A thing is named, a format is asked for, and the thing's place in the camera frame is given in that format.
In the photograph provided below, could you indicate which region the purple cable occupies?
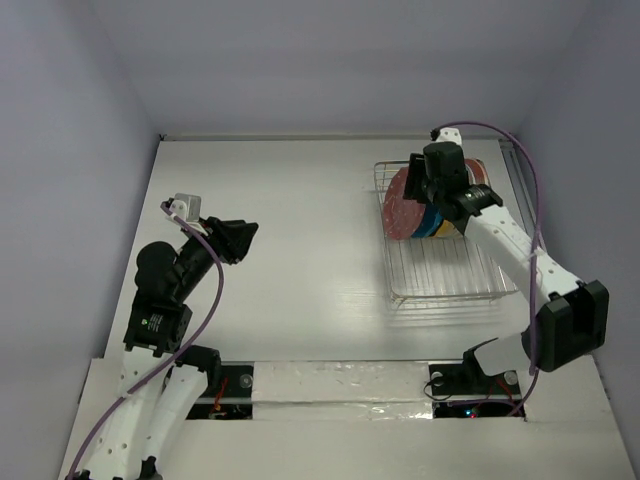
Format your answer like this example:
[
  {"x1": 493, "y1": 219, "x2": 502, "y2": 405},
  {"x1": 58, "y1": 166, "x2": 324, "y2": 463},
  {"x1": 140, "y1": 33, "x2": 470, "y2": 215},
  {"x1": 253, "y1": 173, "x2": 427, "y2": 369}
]
[
  {"x1": 434, "y1": 119, "x2": 546, "y2": 419},
  {"x1": 63, "y1": 199, "x2": 226, "y2": 480}
]

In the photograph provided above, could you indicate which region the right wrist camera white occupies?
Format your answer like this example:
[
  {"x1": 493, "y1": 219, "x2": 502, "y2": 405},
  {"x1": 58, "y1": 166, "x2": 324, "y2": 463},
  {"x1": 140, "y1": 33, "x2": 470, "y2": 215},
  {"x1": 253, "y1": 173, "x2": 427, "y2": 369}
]
[{"x1": 430, "y1": 127, "x2": 462, "y2": 146}]

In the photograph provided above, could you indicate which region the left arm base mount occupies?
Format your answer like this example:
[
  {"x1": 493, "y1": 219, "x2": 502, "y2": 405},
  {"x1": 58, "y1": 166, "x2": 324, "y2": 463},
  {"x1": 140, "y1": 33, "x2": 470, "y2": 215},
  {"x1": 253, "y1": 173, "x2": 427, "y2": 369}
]
[{"x1": 187, "y1": 363, "x2": 254, "y2": 420}]

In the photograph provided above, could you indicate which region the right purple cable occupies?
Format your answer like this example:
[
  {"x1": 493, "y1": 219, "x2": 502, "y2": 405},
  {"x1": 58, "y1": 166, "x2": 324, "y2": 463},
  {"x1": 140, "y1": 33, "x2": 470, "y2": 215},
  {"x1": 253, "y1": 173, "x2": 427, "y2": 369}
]
[{"x1": 434, "y1": 119, "x2": 546, "y2": 419}]

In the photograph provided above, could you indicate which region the blue dotted plate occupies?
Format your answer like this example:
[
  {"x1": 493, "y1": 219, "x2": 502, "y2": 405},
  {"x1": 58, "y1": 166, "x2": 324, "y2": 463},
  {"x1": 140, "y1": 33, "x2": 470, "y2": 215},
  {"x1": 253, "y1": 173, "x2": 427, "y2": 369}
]
[{"x1": 411, "y1": 204, "x2": 443, "y2": 238}]

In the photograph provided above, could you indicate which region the yellow dotted plate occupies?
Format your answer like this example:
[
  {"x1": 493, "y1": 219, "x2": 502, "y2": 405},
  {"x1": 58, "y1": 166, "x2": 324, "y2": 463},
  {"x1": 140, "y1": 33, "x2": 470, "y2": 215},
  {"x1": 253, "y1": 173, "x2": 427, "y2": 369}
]
[{"x1": 433, "y1": 220, "x2": 459, "y2": 239}]

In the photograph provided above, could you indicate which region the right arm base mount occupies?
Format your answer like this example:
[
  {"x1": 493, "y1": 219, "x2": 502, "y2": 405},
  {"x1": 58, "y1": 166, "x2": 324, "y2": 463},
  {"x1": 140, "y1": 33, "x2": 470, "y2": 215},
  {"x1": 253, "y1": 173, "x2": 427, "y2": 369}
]
[{"x1": 423, "y1": 363, "x2": 526, "y2": 419}]

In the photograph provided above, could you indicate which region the pink dotted plate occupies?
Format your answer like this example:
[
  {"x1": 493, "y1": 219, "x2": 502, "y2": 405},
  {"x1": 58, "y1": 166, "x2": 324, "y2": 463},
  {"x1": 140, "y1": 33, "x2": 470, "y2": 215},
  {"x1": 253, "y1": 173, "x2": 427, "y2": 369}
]
[{"x1": 382, "y1": 167, "x2": 425, "y2": 240}]

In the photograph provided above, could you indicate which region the clear drip tray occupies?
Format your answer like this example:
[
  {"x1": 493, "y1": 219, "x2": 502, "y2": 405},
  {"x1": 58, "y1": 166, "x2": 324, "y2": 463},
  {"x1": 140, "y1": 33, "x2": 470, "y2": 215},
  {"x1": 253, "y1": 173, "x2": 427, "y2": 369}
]
[{"x1": 384, "y1": 238, "x2": 518, "y2": 326}]

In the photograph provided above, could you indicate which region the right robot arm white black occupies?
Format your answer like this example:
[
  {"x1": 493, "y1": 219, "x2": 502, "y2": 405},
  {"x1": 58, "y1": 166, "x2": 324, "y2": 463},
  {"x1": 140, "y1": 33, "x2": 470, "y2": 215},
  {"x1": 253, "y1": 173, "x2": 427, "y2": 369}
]
[{"x1": 404, "y1": 141, "x2": 610, "y2": 392}]

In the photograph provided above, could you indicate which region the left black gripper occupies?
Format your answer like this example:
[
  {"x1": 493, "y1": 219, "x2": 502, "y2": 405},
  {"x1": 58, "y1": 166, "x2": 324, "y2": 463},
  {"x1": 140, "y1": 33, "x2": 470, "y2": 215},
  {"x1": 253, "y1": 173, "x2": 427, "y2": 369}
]
[{"x1": 174, "y1": 214, "x2": 257, "y2": 298}]

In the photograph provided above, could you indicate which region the white patterned plate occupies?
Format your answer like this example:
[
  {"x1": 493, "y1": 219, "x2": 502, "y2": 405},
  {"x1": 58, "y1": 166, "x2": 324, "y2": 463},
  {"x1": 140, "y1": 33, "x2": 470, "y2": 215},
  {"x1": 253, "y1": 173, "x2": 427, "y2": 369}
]
[{"x1": 437, "y1": 220, "x2": 464, "y2": 239}]

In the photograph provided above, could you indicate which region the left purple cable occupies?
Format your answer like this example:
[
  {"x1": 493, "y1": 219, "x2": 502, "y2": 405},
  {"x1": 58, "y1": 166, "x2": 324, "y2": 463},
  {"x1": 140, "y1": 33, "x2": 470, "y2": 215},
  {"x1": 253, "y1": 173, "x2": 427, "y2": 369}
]
[{"x1": 63, "y1": 199, "x2": 226, "y2": 480}]

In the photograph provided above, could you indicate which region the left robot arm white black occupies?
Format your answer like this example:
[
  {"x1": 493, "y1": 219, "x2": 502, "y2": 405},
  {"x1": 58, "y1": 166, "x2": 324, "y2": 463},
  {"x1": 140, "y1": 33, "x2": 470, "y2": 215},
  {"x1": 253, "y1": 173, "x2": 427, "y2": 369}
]
[{"x1": 67, "y1": 215, "x2": 259, "y2": 479}]

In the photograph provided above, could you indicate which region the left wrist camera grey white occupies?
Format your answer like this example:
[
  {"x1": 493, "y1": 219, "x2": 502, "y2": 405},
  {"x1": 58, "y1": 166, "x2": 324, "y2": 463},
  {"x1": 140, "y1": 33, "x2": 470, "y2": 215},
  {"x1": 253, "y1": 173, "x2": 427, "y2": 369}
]
[{"x1": 161, "y1": 193, "x2": 202, "y2": 223}]

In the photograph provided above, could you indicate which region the wire dish rack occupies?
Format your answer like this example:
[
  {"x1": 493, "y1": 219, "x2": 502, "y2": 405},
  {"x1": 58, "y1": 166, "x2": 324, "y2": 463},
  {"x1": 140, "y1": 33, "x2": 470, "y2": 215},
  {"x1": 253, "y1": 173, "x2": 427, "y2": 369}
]
[{"x1": 374, "y1": 161, "x2": 517, "y2": 308}]

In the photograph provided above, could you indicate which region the white plate red rim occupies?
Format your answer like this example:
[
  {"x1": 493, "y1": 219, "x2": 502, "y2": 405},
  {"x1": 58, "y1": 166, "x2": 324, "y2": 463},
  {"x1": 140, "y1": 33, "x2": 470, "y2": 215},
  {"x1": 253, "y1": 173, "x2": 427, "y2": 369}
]
[{"x1": 465, "y1": 158, "x2": 491, "y2": 186}]

